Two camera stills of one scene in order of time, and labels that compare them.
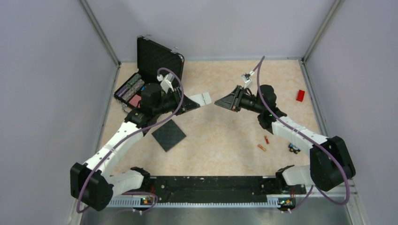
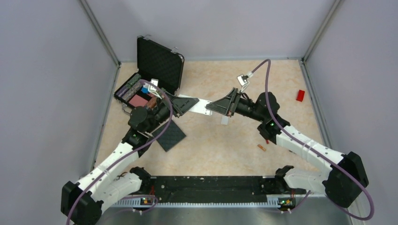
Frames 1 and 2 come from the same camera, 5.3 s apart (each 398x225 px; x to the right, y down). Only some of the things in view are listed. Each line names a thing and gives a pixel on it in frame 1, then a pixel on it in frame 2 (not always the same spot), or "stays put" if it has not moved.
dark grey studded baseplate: (168, 135) stays put
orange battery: (261, 147) stays put
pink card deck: (135, 100) stays put
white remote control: (202, 99) -> (200, 107)
